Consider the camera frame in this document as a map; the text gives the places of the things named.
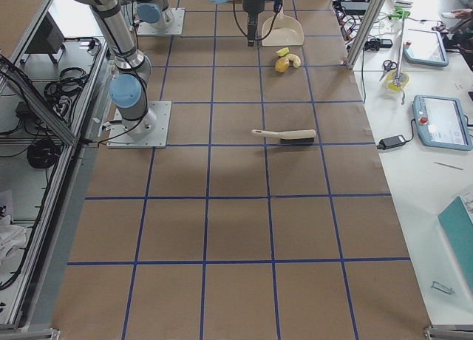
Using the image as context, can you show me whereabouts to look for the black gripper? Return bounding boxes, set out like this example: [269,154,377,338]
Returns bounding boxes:
[242,0,284,47]

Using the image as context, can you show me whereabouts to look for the yellow green sponge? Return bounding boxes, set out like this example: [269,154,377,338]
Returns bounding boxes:
[276,47,290,57]

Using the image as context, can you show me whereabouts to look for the beige curved trash piece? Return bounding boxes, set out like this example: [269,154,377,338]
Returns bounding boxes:
[286,53,302,68]

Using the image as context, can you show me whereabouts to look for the beige hand brush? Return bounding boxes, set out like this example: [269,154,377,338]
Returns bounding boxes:
[251,129,316,145]

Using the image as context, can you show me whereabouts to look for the long metal rod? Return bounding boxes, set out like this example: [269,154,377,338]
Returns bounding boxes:
[392,15,405,105]

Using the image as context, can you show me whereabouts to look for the yellow tape roll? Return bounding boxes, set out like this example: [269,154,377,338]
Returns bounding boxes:
[384,70,410,93]

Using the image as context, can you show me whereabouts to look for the far blue teach pendant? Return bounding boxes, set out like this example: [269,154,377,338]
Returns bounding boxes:
[403,29,449,67]

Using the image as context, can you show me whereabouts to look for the blue teach pendant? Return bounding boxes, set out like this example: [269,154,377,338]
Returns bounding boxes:
[412,95,472,151]
[403,29,449,67]

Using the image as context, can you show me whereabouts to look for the black power adapter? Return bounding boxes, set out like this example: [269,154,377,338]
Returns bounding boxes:
[377,135,406,150]

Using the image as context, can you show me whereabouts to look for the near blue teach pendant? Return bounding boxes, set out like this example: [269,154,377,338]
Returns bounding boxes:
[412,95,472,151]

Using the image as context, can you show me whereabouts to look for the teal notebook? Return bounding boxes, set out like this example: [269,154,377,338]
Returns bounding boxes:
[438,196,472,273]

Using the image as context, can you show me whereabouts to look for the white crumpled cloth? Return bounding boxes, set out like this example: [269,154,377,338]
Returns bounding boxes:
[1,215,27,263]

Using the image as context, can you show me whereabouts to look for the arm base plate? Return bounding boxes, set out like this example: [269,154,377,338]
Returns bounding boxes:
[106,101,172,149]
[137,8,185,37]

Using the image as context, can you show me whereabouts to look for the aluminium frame post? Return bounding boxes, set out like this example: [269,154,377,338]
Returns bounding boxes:
[346,0,386,69]

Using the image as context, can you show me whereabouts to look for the black handled scissors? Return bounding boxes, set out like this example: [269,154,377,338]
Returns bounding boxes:
[379,60,398,81]

